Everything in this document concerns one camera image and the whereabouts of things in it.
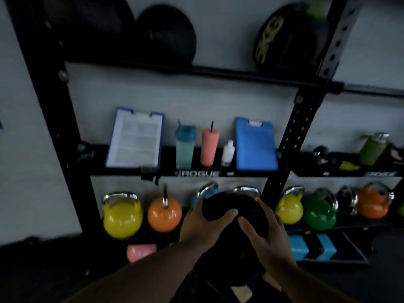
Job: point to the person's right hand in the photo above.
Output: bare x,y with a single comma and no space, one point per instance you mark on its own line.
273,246

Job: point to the person's left hand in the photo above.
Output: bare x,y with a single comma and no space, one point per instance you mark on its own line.
195,230

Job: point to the person's right thumb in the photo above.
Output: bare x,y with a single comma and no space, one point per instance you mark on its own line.
249,230

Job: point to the person's left thumb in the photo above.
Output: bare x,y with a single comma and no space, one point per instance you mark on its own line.
224,217

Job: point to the plain black medicine ball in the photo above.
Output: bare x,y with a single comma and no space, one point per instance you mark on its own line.
240,205

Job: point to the person's left forearm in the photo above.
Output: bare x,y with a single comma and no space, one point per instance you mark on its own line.
148,277

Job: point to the person's right forearm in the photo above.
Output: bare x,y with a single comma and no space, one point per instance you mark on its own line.
303,287

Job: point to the blue kettlebell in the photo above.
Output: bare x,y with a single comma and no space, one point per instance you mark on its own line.
205,192

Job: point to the small yellow kettlebell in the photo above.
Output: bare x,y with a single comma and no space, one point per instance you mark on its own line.
289,208

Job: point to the small white bottle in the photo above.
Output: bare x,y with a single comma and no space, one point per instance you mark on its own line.
228,154

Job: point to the pink tumbler with straw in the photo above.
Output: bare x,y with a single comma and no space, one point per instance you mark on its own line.
210,148

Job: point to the green kettlebell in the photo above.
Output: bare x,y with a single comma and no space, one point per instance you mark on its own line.
319,213

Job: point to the empty blue clipboard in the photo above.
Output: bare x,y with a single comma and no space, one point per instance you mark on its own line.
255,145

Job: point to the teal shaker bottle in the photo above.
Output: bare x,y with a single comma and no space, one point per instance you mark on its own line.
185,148

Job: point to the black and blue step platform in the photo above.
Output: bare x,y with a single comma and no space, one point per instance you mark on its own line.
328,247

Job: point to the pink foam block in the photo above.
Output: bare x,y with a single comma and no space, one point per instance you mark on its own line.
141,252

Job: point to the large yellow kettlebell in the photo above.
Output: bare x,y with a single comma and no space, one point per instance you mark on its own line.
122,217

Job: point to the small black kettlebell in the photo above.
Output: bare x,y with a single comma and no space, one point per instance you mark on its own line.
321,154

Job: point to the yellow flat item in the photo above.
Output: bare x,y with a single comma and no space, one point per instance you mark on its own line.
348,166

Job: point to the blue clipboard with paper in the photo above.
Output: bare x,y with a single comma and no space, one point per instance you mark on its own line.
135,138

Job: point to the black metal storage rack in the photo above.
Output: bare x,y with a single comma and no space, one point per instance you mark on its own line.
299,123

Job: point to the large orange kettlebell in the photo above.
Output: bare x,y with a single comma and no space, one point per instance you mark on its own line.
374,201

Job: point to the green water bottle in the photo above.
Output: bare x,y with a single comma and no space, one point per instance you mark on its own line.
372,149

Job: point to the black ball with yellow print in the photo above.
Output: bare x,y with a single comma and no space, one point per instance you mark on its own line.
287,40

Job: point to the large black medicine ball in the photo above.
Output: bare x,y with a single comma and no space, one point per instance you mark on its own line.
167,34
91,25

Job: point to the green ball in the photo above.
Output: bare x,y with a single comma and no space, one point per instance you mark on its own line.
318,6

